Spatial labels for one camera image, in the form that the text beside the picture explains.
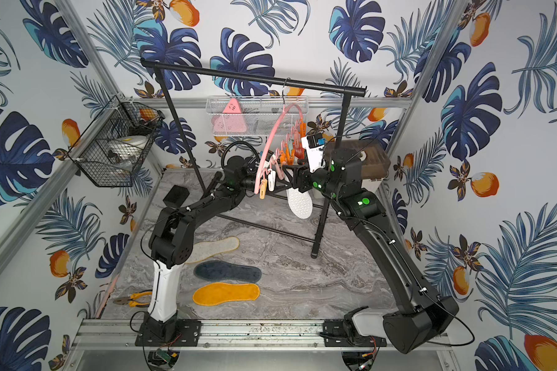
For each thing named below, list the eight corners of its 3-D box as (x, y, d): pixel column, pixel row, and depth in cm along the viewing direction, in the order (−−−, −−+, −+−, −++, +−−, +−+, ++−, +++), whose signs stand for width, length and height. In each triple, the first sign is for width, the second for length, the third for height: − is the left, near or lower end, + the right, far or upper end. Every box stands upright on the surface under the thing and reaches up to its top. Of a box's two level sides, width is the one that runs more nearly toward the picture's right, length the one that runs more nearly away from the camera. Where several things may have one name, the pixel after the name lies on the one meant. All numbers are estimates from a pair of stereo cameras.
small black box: (165, 205, 110) (161, 200, 107) (177, 189, 116) (174, 184, 113) (179, 209, 109) (176, 204, 106) (190, 193, 115) (187, 188, 112)
